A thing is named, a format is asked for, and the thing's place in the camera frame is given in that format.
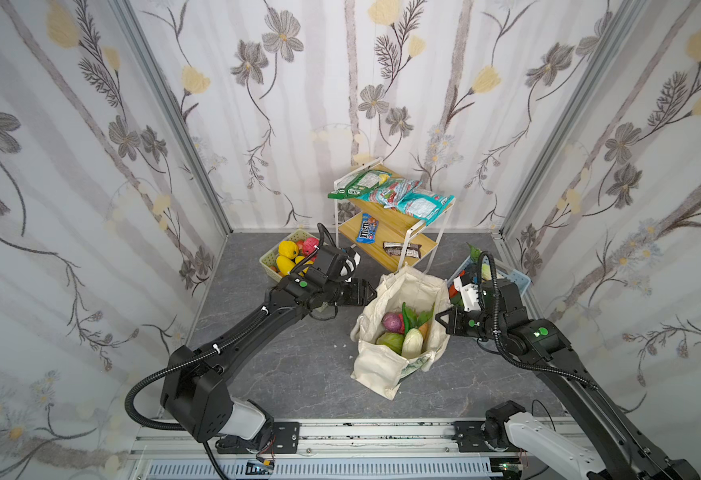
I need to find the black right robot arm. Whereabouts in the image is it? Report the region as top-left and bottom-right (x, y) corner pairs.
(435, 252), (700, 479)

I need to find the brown chocolate bar wrapper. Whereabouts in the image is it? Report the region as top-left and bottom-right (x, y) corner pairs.
(383, 242), (422, 259)

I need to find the green snack bag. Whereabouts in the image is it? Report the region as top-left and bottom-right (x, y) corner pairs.
(328, 169), (391, 200)

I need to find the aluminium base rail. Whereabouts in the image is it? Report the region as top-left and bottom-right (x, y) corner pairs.
(124, 418), (634, 480)

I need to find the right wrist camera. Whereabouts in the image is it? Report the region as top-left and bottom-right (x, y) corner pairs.
(453, 274), (484, 312)

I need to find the teal red snack bag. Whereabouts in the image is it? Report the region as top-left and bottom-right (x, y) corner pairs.
(366, 177), (421, 208)

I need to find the light blue vegetable basket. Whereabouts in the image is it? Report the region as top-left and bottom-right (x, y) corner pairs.
(447, 257), (532, 296)

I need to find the yellow mango left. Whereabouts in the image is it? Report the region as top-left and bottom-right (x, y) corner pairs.
(276, 255), (296, 276)

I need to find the small purple onion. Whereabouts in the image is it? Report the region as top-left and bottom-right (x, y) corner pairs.
(383, 312), (406, 334)

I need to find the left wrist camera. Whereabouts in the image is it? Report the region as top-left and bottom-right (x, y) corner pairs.
(310, 244), (361, 285)

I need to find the blue candy packet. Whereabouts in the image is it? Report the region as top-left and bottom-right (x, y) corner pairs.
(357, 213), (380, 244)

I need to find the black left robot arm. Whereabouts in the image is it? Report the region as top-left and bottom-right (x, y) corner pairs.
(124, 225), (377, 451)

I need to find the pink wrinkled round fruit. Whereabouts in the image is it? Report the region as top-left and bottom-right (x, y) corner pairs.
(302, 237), (320, 256)

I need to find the pale green perforated fruit basket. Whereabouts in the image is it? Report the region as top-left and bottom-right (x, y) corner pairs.
(258, 229), (320, 283)

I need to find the teal white snack bag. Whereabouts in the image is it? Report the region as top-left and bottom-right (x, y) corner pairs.
(396, 189), (454, 225)

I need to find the white shelf rack with wood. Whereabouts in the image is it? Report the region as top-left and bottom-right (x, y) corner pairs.
(331, 157), (455, 274)

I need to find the cream canvas grocery bag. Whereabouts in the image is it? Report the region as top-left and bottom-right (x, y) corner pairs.
(350, 266), (451, 400)

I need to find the green leafy vegetable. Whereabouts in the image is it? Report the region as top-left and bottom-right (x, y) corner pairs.
(402, 302), (434, 333)

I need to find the green cabbage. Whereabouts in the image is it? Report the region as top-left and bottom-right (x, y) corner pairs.
(376, 332), (405, 355)

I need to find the yellow wrinkled bell pepper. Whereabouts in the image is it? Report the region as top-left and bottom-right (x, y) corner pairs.
(278, 240), (300, 260)

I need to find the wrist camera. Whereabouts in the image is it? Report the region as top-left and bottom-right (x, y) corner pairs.
(310, 244), (361, 285)
(453, 274), (484, 312)

